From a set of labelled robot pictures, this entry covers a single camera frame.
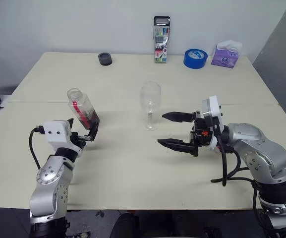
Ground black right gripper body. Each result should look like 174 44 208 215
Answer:
189 110 217 157

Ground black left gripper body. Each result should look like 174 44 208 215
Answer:
70 132 94 150

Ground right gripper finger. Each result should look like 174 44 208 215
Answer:
157 138 199 157
162 111 197 123

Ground plastic bottle with red liquid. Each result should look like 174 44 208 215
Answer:
66 88 101 131

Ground clear wine glass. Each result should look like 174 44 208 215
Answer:
139 82 162 131

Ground blue tape roll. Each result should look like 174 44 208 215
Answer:
183 48 209 69

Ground black round container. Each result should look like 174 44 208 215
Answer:
98 52 114 66

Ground marker pen pack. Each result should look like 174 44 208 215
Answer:
153 16 171 64

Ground purple tissue pack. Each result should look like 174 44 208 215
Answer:
210 39 243 68

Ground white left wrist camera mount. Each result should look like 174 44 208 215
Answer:
43 119 84 158

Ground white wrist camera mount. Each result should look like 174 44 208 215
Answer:
43 119 84 158
201 95 225 152

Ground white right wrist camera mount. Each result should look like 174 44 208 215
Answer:
201 95 225 152

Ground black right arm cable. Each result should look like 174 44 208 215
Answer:
210 118 267 234

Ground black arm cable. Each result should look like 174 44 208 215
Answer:
210 118 267 234
28 125 45 171

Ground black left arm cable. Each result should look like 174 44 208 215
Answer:
28 125 45 171

